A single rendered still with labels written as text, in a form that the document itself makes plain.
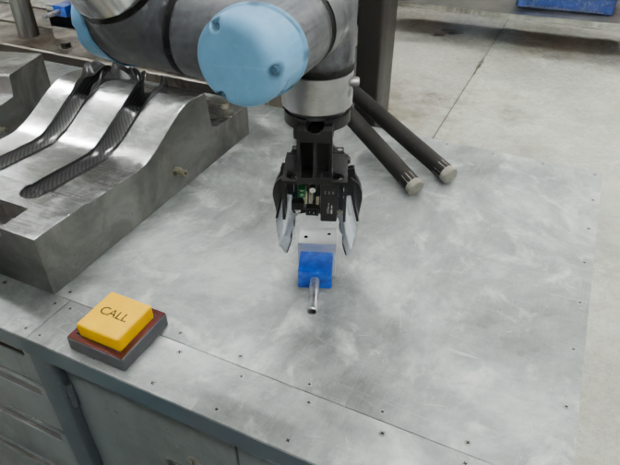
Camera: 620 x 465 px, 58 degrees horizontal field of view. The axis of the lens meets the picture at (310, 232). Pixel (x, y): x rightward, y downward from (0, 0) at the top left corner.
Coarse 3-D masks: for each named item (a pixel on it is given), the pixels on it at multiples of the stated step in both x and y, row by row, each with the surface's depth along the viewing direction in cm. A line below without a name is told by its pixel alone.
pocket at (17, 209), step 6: (0, 204) 74; (6, 204) 74; (12, 204) 73; (0, 210) 74; (6, 210) 74; (12, 210) 74; (18, 210) 73; (24, 210) 73; (0, 216) 74; (6, 216) 75; (12, 216) 75; (0, 222) 74; (6, 222) 74; (0, 234) 70
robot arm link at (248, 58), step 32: (192, 0) 45; (224, 0) 44; (256, 0) 43; (288, 0) 44; (320, 0) 47; (192, 32) 45; (224, 32) 41; (256, 32) 40; (288, 32) 42; (320, 32) 46; (192, 64) 47; (224, 64) 43; (256, 64) 42; (288, 64) 42; (224, 96) 45; (256, 96) 43
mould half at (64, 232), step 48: (48, 96) 94; (96, 96) 91; (192, 96) 89; (0, 144) 87; (144, 144) 84; (192, 144) 92; (0, 192) 75; (48, 192) 75; (96, 192) 76; (144, 192) 83; (0, 240) 70; (48, 240) 69; (96, 240) 77; (48, 288) 72
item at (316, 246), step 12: (300, 228) 74; (312, 228) 74; (324, 228) 74; (336, 228) 74; (300, 240) 72; (312, 240) 72; (324, 240) 72; (336, 240) 72; (300, 252) 73; (312, 252) 72; (324, 252) 72; (300, 264) 71; (312, 264) 71; (324, 264) 71; (300, 276) 70; (312, 276) 70; (324, 276) 70; (312, 288) 68; (324, 288) 71; (312, 300) 66; (312, 312) 66
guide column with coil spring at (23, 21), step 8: (8, 0) 153; (16, 0) 152; (24, 0) 153; (16, 8) 153; (24, 8) 154; (16, 16) 155; (24, 16) 155; (32, 16) 157; (16, 24) 157; (24, 24) 156; (32, 24) 157; (24, 32) 157; (32, 32) 158
